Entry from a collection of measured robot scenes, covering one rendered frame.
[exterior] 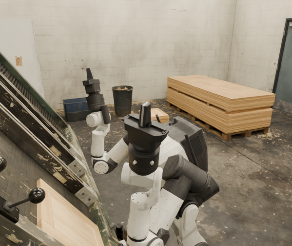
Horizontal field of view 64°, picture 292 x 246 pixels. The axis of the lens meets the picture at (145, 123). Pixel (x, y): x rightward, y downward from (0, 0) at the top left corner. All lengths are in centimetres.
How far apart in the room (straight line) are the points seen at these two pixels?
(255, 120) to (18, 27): 450
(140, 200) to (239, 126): 393
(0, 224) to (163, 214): 48
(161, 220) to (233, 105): 362
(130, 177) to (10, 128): 67
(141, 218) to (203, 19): 699
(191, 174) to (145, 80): 598
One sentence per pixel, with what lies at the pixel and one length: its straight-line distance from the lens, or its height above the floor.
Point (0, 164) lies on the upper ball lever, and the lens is 59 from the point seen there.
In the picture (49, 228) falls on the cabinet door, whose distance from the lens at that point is 90.
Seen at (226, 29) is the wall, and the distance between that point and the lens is 799.
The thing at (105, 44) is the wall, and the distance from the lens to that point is 635.
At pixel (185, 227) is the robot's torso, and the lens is 132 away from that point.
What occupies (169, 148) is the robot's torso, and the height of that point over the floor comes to 136.
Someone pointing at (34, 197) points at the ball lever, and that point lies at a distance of 63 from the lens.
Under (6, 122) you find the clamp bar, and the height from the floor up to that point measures 144.
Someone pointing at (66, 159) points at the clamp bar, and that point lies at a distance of 164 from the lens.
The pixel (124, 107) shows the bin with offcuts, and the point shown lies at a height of 22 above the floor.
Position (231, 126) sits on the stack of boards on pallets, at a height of 27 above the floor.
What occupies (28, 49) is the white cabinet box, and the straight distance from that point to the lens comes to 483.
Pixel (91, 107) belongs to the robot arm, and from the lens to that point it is 121.
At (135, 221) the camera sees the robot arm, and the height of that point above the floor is 125.
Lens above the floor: 180
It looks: 20 degrees down
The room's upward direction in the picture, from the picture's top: straight up
